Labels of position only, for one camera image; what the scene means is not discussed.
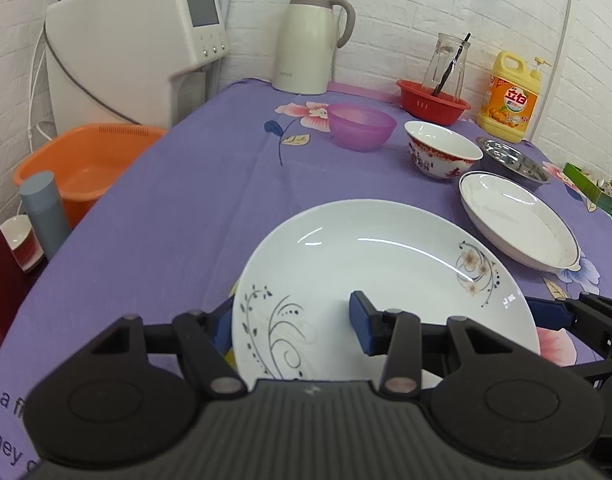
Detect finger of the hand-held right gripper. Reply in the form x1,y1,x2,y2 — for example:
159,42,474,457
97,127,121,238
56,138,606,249
526,291,612,359

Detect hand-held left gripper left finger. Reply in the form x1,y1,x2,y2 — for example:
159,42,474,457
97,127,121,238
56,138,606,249
86,297,247,397

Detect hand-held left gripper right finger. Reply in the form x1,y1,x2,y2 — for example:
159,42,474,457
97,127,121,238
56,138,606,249
349,290,531,396

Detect large white floral plate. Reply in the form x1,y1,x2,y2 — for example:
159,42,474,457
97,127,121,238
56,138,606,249
231,199,541,391

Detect white dark-rimmed deep plate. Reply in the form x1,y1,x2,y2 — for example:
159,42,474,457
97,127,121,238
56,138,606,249
458,170,582,274

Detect stainless steel bowl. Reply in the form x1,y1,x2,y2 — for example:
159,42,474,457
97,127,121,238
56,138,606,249
476,136,552,192

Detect white red-patterned bowl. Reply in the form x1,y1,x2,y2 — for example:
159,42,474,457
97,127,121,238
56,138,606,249
404,120,484,181

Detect purple plastic bowl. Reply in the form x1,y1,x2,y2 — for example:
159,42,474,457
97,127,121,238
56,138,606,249
327,103,397,152

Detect green box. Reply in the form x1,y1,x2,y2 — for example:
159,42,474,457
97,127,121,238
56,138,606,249
563,162,612,221

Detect purple floral tablecloth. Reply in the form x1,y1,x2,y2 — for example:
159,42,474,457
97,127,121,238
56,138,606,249
0,77,612,480

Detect grey-blue flask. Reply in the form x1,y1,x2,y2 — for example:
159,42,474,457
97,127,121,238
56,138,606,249
18,170,72,262

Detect yellow detergent bottle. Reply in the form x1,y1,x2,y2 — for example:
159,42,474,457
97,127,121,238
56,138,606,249
476,51,551,144

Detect small white red bowl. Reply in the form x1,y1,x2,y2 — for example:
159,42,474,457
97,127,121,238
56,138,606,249
0,214,46,273

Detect dark red cabinet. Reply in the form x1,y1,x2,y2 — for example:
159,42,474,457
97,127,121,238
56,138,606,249
0,207,37,361

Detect red plastic basket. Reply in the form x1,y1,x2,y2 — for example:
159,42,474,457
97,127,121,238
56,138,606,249
397,79,471,127

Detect orange plastic basin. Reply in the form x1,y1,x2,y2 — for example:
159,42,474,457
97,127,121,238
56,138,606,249
13,122,167,229

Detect glass carafe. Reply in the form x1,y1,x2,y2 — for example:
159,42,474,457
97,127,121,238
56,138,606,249
422,32,472,101

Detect black straw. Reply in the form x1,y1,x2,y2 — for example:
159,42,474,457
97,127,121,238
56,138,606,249
431,33,472,98

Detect cream thermos jug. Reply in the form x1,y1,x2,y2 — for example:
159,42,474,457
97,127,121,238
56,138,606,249
272,0,357,95

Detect white water dispenser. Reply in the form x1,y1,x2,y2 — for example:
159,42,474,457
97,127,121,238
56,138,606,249
42,0,233,133

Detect grey cable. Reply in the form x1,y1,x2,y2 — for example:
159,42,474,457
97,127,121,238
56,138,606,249
42,22,142,126

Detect white wall pipe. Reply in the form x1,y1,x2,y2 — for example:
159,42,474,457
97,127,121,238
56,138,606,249
528,0,577,143

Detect white power cable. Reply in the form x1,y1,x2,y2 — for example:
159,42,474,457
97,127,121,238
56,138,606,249
27,35,54,142

